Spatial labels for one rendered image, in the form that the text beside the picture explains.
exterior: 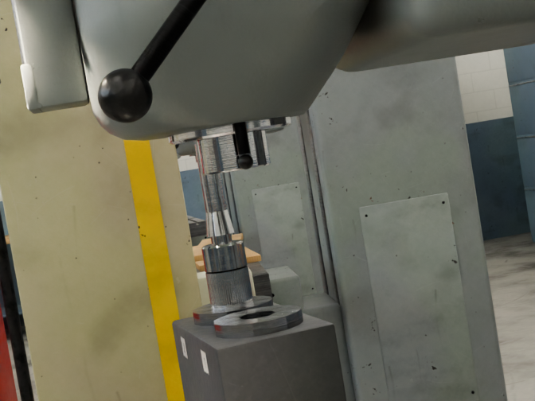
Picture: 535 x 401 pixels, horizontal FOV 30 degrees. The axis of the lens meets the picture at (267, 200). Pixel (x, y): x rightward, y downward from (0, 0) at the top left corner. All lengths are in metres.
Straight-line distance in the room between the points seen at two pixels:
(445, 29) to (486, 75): 9.86
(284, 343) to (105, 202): 1.48
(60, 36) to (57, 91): 0.04
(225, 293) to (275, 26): 0.52
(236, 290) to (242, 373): 0.15
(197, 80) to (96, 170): 1.80
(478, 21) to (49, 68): 0.27
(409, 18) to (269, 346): 0.44
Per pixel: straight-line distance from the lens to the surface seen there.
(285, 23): 0.61
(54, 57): 0.66
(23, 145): 2.41
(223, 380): 0.95
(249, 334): 0.97
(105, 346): 2.43
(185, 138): 0.66
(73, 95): 0.66
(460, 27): 0.61
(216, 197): 1.08
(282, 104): 0.64
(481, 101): 10.42
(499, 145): 10.46
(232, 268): 1.08
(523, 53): 8.75
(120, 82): 0.54
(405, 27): 0.62
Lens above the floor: 1.29
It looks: 3 degrees down
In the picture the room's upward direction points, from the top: 9 degrees counter-clockwise
